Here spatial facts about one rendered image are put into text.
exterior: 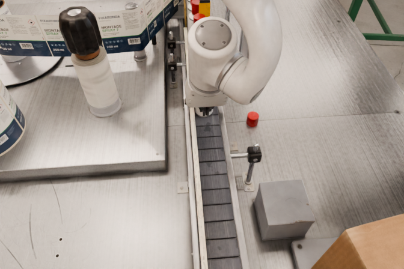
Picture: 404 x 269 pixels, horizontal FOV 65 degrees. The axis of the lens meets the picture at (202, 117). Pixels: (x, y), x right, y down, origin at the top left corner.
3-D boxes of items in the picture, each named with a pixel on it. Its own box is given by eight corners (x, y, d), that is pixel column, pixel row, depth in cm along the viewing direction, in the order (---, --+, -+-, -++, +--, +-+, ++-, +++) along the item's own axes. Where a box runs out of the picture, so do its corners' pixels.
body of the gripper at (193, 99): (230, 61, 68) (225, 84, 79) (183, 63, 68) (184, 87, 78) (234, 92, 66) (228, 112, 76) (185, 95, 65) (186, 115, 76)
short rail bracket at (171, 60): (169, 80, 106) (166, 50, 97) (178, 79, 106) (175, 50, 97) (169, 86, 104) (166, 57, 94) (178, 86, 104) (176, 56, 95)
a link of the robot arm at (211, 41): (241, 73, 65) (206, 48, 67) (252, 35, 53) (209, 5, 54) (214, 102, 62) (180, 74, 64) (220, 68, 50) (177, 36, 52)
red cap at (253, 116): (243, 122, 94) (244, 114, 91) (251, 116, 95) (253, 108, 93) (252, 128, 92) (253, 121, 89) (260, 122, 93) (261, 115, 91)
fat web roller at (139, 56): (134, 53, 107) (123, 1, 93) (147, 52, 107) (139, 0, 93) (133, 61, 104) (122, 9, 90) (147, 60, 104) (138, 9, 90)
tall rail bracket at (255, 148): (224, 178, 81) (228, 140, 69) (252, 176, 82) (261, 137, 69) (226, 190, 79) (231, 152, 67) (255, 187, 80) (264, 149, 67)
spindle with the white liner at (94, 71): (92, 95, 94) (57, 2, 71) (122, 93, 94) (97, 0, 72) (87, 118, 88) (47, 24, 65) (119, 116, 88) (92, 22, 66)
